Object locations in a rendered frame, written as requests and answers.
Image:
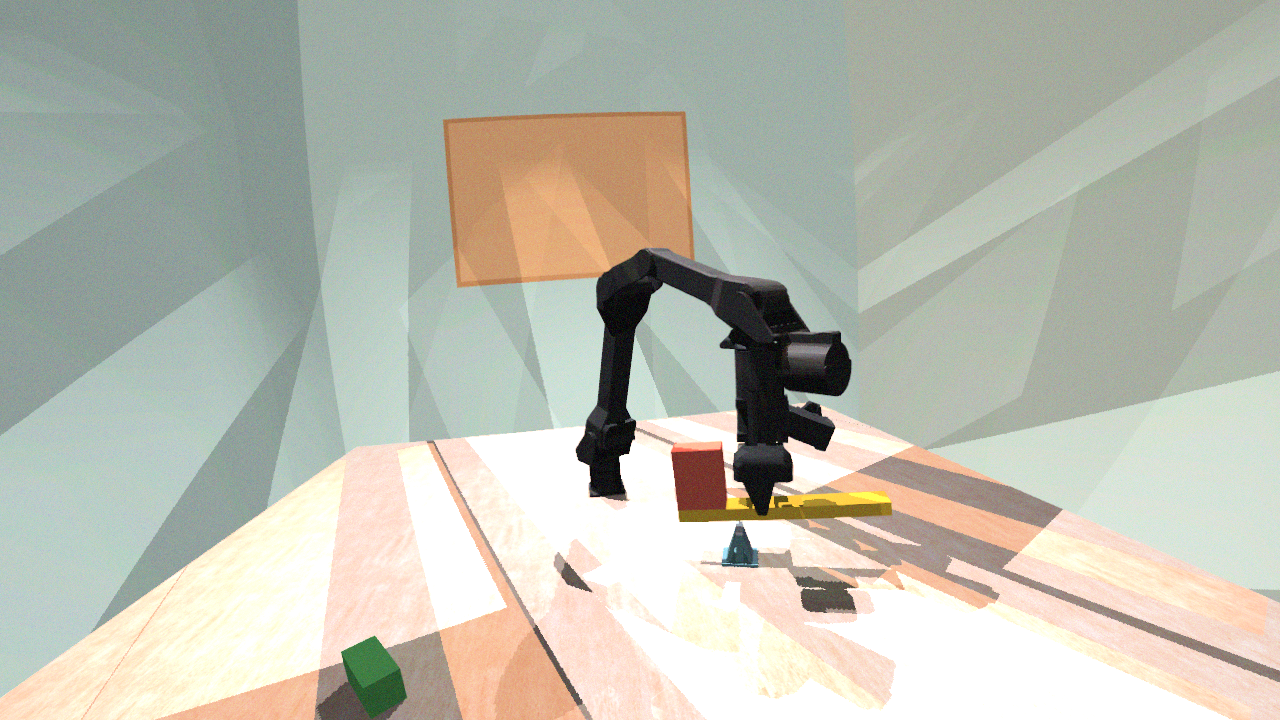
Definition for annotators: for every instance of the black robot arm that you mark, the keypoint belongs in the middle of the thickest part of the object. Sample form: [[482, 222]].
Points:
[[759, 312]]

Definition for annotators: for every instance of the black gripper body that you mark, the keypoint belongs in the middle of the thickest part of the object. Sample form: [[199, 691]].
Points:
[[760, 460]]

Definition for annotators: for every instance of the green block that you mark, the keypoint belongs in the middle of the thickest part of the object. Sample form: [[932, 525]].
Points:
[[374, 676]]

